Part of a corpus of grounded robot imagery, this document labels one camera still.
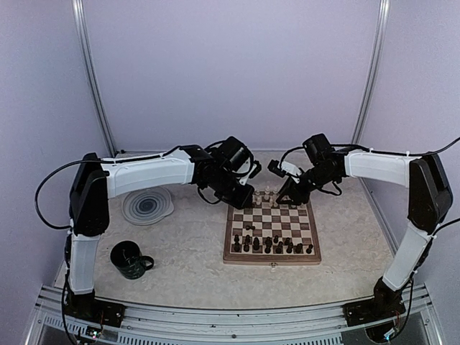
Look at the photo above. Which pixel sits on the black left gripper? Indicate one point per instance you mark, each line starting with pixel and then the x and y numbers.
pixel 244 200

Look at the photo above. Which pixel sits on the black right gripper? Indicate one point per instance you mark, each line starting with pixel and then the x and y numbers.
pixel 298 196

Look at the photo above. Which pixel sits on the dark rook piece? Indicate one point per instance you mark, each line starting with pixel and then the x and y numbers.
pixel 236 246
pixel 299 248

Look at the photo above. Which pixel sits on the dark king piece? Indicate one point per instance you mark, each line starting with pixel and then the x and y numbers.
pixel 279 248

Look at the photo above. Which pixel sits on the dark bishop piece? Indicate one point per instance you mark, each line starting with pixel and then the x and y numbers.
pixel 289 246

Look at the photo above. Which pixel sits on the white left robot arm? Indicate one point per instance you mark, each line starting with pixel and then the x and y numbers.
pixel 225 167

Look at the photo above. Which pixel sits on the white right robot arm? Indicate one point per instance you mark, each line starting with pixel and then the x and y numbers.
pixel 410 192

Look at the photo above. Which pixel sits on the wooden folding chess board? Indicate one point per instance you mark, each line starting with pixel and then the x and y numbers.
pixel 270 219

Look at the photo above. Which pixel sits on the white blue swirl plate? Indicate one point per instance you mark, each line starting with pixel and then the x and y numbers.
pixel 147 207

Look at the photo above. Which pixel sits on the dark green mug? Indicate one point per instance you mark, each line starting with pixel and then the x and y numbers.
pixel 126 256

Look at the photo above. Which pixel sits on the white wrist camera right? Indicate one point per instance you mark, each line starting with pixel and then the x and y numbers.
pixel 284 168

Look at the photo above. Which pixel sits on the aluminium frame rail front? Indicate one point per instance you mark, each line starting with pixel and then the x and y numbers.
pixel 154 324

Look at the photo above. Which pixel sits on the aluminium corner post right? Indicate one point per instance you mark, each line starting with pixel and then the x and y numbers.
pixel 377 48

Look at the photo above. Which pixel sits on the aluminium corner post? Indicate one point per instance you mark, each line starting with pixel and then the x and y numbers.
pixel 377 48
pixel 85 47

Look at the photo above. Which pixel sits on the aluminium corner post left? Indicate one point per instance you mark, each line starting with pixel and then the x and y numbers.
pixel 85 47

